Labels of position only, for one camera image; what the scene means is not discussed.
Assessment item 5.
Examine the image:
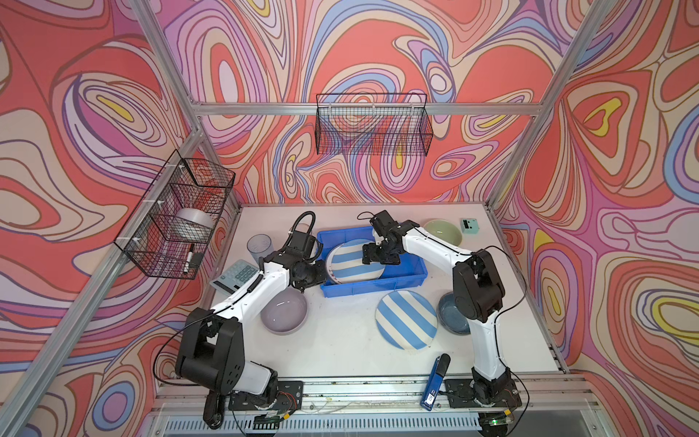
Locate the light green bowl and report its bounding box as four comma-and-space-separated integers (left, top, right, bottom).
424, 220, 462, 247

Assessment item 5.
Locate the lilac bowl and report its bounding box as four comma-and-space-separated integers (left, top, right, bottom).
260, 288, 309, 335

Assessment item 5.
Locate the black device at base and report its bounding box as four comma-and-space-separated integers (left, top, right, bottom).
202, 391, 227, 430

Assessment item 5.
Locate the blue striped plate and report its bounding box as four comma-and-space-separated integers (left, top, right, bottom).
374, 290, 439, 351
326, 239, 386, 284

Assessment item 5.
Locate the back wire basket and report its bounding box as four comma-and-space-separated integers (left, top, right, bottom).
315, 91, 434, 157

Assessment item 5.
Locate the grey plastic cup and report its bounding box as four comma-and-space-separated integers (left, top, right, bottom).
247, 234, 274, 265

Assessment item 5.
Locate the white tape roll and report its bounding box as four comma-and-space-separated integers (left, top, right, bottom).
171, 208, 215, 242

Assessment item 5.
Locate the black marker in basket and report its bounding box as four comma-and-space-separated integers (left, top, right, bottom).
183, 243, 195, 274

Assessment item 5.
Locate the small mint timer box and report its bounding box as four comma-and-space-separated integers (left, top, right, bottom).
460, 218, 480, 235

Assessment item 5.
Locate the blue plastic bin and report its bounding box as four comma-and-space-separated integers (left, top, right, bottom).
318, 227, 427, 298

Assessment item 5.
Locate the left wire basket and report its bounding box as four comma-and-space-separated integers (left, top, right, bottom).
114, 151, 236, 280

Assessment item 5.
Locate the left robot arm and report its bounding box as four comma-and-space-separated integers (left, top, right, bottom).
176, 231, 327, 395

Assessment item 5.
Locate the mint calculator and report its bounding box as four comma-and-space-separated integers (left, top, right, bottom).
209, 260, 258, 295

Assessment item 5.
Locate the blue black handheld tool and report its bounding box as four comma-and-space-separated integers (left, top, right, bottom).
420, 353, 451, 412

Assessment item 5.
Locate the dark blue bowl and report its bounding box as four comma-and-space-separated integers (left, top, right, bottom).
437, 292, 471, 336

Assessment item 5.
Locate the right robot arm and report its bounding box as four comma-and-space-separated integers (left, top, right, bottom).
362, 210, 510, 382

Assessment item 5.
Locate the wire basket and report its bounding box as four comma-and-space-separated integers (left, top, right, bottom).
114, 151, 236, 280
315, 91, 434, 157

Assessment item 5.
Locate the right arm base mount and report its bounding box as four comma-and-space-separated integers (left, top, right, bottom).
443, 373, 522, 411

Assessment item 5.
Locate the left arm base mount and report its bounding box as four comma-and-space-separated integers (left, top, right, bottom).
229, 380, 304, 413

